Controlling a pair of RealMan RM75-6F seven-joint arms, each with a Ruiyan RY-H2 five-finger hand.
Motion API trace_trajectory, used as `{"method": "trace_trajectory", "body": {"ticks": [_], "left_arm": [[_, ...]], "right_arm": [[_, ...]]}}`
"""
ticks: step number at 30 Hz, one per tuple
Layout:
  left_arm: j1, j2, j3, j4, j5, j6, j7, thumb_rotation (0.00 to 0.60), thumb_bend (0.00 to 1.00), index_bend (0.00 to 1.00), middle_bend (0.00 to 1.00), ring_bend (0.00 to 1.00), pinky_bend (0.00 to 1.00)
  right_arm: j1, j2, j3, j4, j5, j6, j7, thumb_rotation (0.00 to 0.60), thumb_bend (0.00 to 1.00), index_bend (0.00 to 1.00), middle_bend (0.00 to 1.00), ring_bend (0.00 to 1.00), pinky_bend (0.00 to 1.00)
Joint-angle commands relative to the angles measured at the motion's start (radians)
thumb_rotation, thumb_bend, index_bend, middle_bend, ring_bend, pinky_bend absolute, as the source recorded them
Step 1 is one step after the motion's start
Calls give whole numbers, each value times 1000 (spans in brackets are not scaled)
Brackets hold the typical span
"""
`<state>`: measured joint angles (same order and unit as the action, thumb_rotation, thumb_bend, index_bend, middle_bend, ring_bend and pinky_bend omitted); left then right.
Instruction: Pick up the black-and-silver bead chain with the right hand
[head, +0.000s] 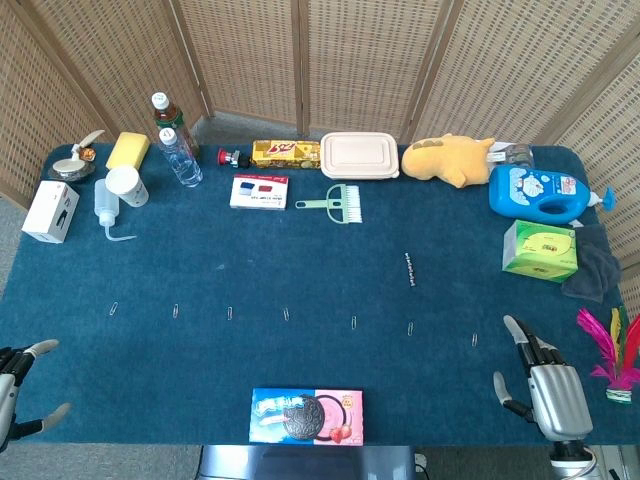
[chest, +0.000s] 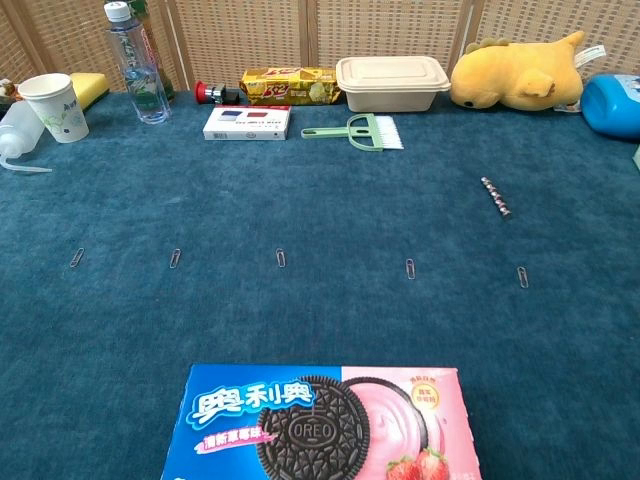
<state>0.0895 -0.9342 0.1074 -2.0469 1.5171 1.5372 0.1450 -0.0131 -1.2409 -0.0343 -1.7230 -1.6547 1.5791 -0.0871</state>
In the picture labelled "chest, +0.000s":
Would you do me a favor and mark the woven folding screen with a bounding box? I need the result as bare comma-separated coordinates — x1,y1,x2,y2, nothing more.
0,0,640,96

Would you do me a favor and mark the yellow plush toy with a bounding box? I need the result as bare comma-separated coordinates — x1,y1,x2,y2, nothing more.
450,30,607,110

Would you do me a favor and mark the clear plastic squeeze bottle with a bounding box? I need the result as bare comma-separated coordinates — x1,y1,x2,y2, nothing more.
0,99,54,175

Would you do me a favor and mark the blue carpet table cover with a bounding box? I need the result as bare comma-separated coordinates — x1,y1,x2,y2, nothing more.
0,89,640,480

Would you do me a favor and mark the Oreo strawberry cookie box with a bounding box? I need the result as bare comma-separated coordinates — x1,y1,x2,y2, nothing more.
159,363,484,480

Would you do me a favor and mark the yellow biscuit pack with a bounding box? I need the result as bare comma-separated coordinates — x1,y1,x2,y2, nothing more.
238,66,342,107

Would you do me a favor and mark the white paper cup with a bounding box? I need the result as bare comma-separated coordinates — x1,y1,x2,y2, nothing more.
17,72,91,145

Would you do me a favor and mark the green hand brush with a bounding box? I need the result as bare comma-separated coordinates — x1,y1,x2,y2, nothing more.
300,113,405,153

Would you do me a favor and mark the yellow sponge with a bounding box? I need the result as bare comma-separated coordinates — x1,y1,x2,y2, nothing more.
68,72,111,112

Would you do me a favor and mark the clear water bottle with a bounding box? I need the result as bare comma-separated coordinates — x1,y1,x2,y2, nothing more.
103,1,173,126

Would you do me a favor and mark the white box red blue print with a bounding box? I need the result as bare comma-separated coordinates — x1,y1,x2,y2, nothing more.
202,104,292,142

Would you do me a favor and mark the beige lidded lunch box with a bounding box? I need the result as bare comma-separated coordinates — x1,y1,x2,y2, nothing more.
335,55,452,114

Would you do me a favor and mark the red emergency stop button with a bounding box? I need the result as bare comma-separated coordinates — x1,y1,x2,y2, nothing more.
194,79,242,105

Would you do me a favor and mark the metal bead chain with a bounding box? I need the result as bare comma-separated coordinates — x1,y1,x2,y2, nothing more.
480,175,516,222

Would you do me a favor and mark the brown tea bottle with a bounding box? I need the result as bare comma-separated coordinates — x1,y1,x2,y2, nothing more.
127,0,177,101

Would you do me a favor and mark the blue detergent bottle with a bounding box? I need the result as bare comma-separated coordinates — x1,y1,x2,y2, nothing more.
579,73,640,140

